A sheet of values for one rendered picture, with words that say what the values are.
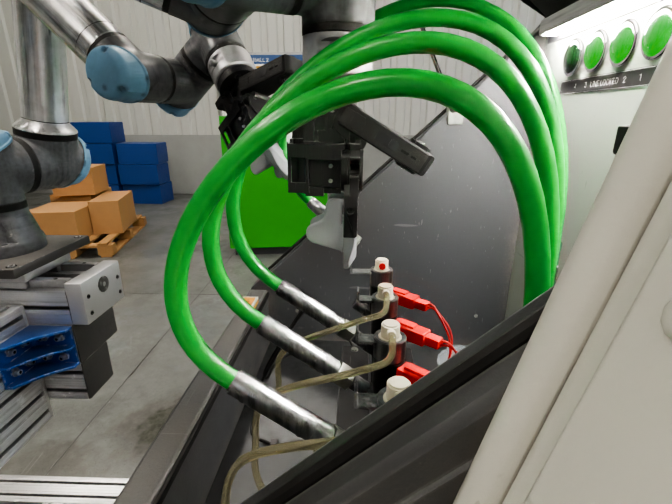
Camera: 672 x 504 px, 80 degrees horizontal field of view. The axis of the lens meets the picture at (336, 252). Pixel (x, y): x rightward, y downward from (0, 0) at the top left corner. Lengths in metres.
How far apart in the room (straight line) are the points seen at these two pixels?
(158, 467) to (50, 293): 0.54
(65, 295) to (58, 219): 3.68
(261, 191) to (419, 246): 3.11
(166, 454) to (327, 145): 0.38
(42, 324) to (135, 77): 0.54
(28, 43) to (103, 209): 3.75
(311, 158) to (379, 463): 0.33
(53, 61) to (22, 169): 0.22
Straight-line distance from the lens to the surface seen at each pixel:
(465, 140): 0.80
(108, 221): 4.75
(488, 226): 0.84
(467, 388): 0.17
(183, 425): 0.55
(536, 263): 0.25
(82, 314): 0.95
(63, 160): 1.07
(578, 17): 0.68
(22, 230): 1.01
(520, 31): 0.52
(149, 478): 0.51
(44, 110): 1.06
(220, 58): 0.73
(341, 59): 0.30
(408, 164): 0.45
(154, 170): 6.76
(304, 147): 0.44
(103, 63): 0.71
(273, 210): 3.88
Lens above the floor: 1.30
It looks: 19 degrees down
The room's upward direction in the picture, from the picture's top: straight up
